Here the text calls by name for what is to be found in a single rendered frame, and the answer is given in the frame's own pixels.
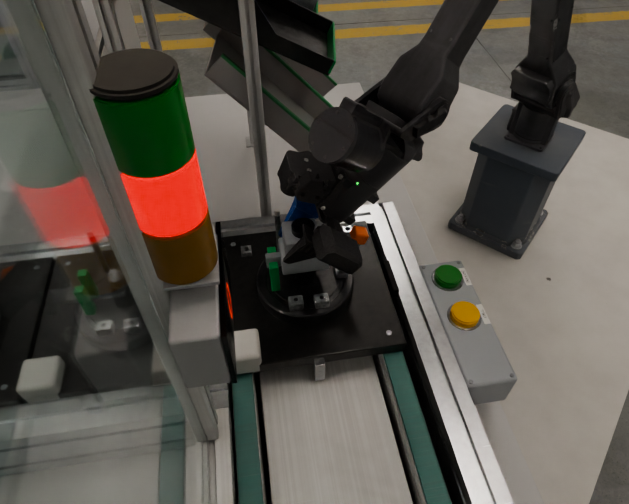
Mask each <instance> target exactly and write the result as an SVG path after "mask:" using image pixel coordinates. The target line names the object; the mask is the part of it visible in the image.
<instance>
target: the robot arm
mask: <svg viewBox="0 0 629 504"><path fill-rule="evenodd" d="M498 1H499V0H444V2H443V4H442V5H441V7H440V9H439V11H438V12H437V14H436V16H435V18H434V20H433V21H432V23H431V25H430V27H429V28H428V30H427V32H426V34H425V35H424V37H423V38H422V40H421V41H420V42H419V44H417V45H416V46H414V47H413V48H411V49H410V50H408V51H407V52H405V53H404V54H402V55H401V56H400V57H399V58H398V59H397V61H396V62H395V64H394V65H393V67H392V68H391V70H390V71H389V73H388V74H387V75H386V77H385V78H383V79H382V80H381V81H379V82H378V83H377V84H376V85H374V86H373V87H372V88H370V89H369V90H368V91H367V92H365V93H364V94H363V95H361V96H360V97H359V98H358V99H356V100H355V101H353V100H352V99H350V98H348V97H344V98H343V100H342V102H341V104H340V106H339V107H331V108H329V109H326V110H325V111H323V112H322V113H321V114H320V115H319V116H318V117H316V118H315V119H314V121H313V123H312V125H311V128H310V131H309V139H308V143H309V148H310V150H311V152H310V151H303V152H296V151H292V150H289V151H287V152H286V154H285V156H284V159H283V161H282V163H281V166H280V168H279V170H278V173H277V175H278V177H279V180H280V189H281V191H282V192H283V193H284V194H285V195H287V196H291V197H294V196H295V198H294V201H293V203H292V205H291V208H290V210H289V212H288V214H287V216H286V218H285V220H284V222H285V221H294V220H296V219H298V218H308V219H310V218H315V219H316V218H318V217H319V220H320V221H321V222H322V225H321V226H320V227H316V228H315V229H313V228H311V227H309V226H307V225H305V224H303V225H302V226H303V237H302V238H301V239H300V240H299V241H298V242H297V243H296V244H295V245H294V246H293V247H292V248H291V250H290V251H289V252H288V253H287V254H286V256H285V257H284V258H283V262H285V263H287V264H292V263H296V262H300V261H304V260H307V259H311V258H315V257H316V258H317V259H318V260H320V261H322V262H324V263H326V264H328V265H331V266H333V267H335V268H337V269H339V270H342V271H344V272H346V273H348V274H351V275H352V274H353V273H354V272H356V271H357V270H358V269H359V268H360V267H361V266H362V256H361V252H360V249H359V246H358V243H357V241H356V240H354V239H352V238H350V237H348V236H347V235H346V233H345V232H344V231H343V230H342V229H341V226H340V223H342V222H345V223H347V224H349V225H351V224H353V223H354V222H355V221H356V219H355V216H354V212H356V211H357V210H358V209H359V208H360V207H361V206H362V205H363V204H364V203H365V202H366V201H369V202H371V203H372V204H375V203H376V202H377V201H378V200H379V197H378V194H377V191H378V190H380V189H381V188H382V187H383V186H384V185H385V184H386V183H387V182H388V181H389V180H390V179H392V178H393V177H394V176H395V175H396V174H397V173H398V172H399V171H400V170H401V169H402V168H404V167H405V166H406V165H407V164H408V163H409V162H410V161H411V160H412V159H413V160H415V161H420V160H421V159H422V155H423V153H422V148H423V144H424V141H423V140H422V138H421V137H420V136H422V135H424V134H427V133H429V132H431V131H433V130H435V129H437V128H438V127H439V126H441V125H442V124H443V122H444V121H445V119H446V117H447V115H448V113H449V109H450V106H451V104H452V102H453V100H454V98H455V96H456V94H457V92H458V89H459V68H460V66H461V64H462V62H463V60H464V58H465V56H466V54H467V53H468V51H469V49H470V48H471V46H472V44H473V43H474V41H475V39H476V38H477V36H478V34H479V33H480V31H481V29H482V28H483V26H484V24H485V23H486V21H487V19H488V18H489V16H490V14H491V13H492V11H493V9H494V8H495V6H496V4H497V3H498ZM573 7H574V0H531V14H530V28H529V42H528V53H527V56H526V57H525V58H524V59H523V60H522V61H521V62H520V63H519V64H518V65H517V66H516V67H515V69H514V70H513V71H512V72H511V76H512V81H511V85H510V88H511V89H512V91H511V98H513V99H516V100H518V101H519V102H518V103H517V104H516V106H515V107H514V108H513V109H512V113H511V116H510V119H509V122H508V125H507V128H506V129H507V130H508V132H507V133H506V134H505V136H504V139H506V140H509V141H511V142H514V143H517V144H519V145H522V146H525V147H528V148H530V149H533V150H536V151H538V152H542V151H543V150H544V149H545V147H546V146H547V145H548V143H549V142H550V141H551V139H552V138H553V136H554V135H555V131H554V130H555V128H556V125H557V123H558V120H559V119H560V118H561V117H562V118H569V117H570V116H571V113H572V111H573V109H574V108H575V107H576V106H577V102H578V101H579V99H580V94H579V91H578V88H577V85H576V83H575V81H576V63H575V61H574V60H573V58H572V56H571V55H570V53H569V51H568V50H567V44H568V38H569V31H570V25H571V18H572V12H573Z"/></svg>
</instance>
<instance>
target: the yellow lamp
mask: <svg viewBox="0 0 629 504"><path fill-rule="evenodd" d="M142 236H143V239H144V242H145V244H146V247H147V250H148V253H149V255H150V258H151V261H152V264H153V266H154V269H155V272H156V275H157V277H158V278H159V279H160V280H162V281H164V282H166V283H169V284H175V285H185V284H190V283H193V282H196V281H199V280H200V279H202V278H204V277H205V276H207V275H208V274H209V273H210V272H211V271H212V270H213V269H214V267H215V265H216V263H217V260H218V253H217V248H216V243H215V238H214V234H213V229H212V224H211V220H210V215H209V210H207V214H206V216H205V218H204V219H203V221H202V222H201V223H200V224H199V225H198V226H197V227H195V228H194V229H192V230H191V231H188V232H186V233H184V234H181V235H178V236H173V237H155V236H151V235H148V234H146V233H144V232H143V233H142Z"/></svg>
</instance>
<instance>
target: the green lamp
mask: <svg viewBox="0 0 629 504"><path fill-rule="evenodd" d="M93 101H94V104H95V107H96V109H97V112H98V115H99V118H100V120H101V123H102V126H103V129H104V131H105V134H106V137H107V140H108V142H109V145H110V148H111V151H112V153H113V156H114V159H115V162H116V164H117V167H118V170H119V171H120V172H122V173H124V174H126V175H129V176H133V177H140V178H153V177H159V176H163V175H167V174H170V173H172V172H174V171H177V170H178V169H180V168H182V167H183V166H184V165H185V164H187V163H188V162H189V161H190V159H191V158H192V157H193V154H194V152H195V144H194V139H193V134H192V130H191V125H190V120H189V116H188V111H187V106H186V101H185V97H184V92H183V87H182V82H181V78H180V73H179V74H178V77H177V78H176V80H175V81H174V82H173V83H172V84H171V85H170V86H169V87H168V88H167V89H166V90H164V91H163V92H161V93H158V94H156V95H154V96H151V97H148V98H144V99H140V100H134V101H111V100H106V99H103V98H100V97H98V96H96V97H95V99H93Z"/></svg>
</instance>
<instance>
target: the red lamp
mask: <svg viewBox="0 0 629 504"><path fill-rule="evenodd" d="M120 175H121V178H122V181H123V184H124V186H125V189H126V192H127V195H128V198H129V200H130V203H131V206H132V209H133V211H134V214H135V217H136V220H137V222H138V225H139V228H140V230H141V231H142V232H144V233H146V234H148V235H151V236H155V237H173V236H178V235H181V234H184V233H186V232H188V231H191V230H192V229H194V228H195V227H197V226H198V225H199V224H200V223H201V222H202V221H203V219H204V218H205V216H206V214H207V210H208V206H207V201H206V196H205V191H204V186H203V182H202V177H201V172H200V168H199V163H198V158H197V153H196V149H195V152H194V154H193V157H192V158H191V159H190V161H189V162H188V163H187V164H185V165H184V166H183V167H182V168H180V169H178V170H177V171H174V172H172V173H170V174H167V175H163V176H159V177H153V178H140V177H133V176H129V175H126V174H124V173H122V174H120Z"/></svg>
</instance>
